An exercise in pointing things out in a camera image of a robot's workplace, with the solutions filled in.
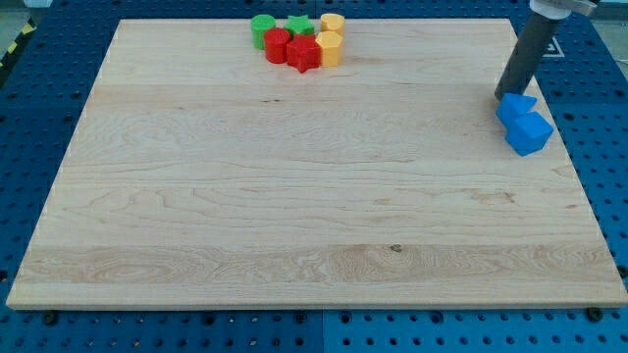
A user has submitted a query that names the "blue cube block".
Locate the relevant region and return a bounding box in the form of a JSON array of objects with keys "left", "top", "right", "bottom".
[{"left": 505, "top": 112, "right": 553, "bottom": 156}]

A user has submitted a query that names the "yellow cylinder block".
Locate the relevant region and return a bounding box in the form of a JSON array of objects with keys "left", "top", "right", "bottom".
[{"left": 320, "top": 13, "right": 345, "bottom": 36}]

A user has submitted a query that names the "green cylinder block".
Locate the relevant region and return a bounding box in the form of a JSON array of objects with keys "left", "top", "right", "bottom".
[{"left": 250, "top": 14, "right": 276, "bottom": 50}]

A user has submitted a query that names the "blue triangular block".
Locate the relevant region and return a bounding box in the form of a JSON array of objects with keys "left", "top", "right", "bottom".
[{"left": 496, "top": 93, "right": 537, "bottom": 129}]

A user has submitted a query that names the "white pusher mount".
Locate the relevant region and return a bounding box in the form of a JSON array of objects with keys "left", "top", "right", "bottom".
[{"left": 529, "top": 0, "right": 598, "bottom": 20}]

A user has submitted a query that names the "light wooden board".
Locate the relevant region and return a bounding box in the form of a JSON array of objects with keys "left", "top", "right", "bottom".
[{"left": 7, "top": 19, "right": 627, "bottom": 311}]

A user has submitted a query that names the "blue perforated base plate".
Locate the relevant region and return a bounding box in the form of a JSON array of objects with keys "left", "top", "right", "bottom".
[{"left": 1, "top": 1, "right": 627, "bottom": 352}]

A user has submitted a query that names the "red star block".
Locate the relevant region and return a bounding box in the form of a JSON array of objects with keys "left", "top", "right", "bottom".
[{"left": 286, "top": 34, "right": 321, "bottom": 74}]

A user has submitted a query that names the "green star block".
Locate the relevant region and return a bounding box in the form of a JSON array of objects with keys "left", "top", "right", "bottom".
[{"left": 284, "top": 15, "right": 315, "bottom": 36}]

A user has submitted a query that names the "red cylinder block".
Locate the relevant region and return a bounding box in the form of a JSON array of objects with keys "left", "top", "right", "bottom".
[{"left": 263, "top": 27, "right": 291, "bottom": 64}]

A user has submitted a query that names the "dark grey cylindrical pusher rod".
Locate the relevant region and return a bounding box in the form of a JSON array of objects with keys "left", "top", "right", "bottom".
[{"left": 495, "top": 12, "right": 561, "bottom": 101}]

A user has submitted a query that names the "yellow hexagon block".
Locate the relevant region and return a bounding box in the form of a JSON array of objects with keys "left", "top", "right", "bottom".
[{"left": 315, "top": 31, "right": 343, "bottom": 68}]

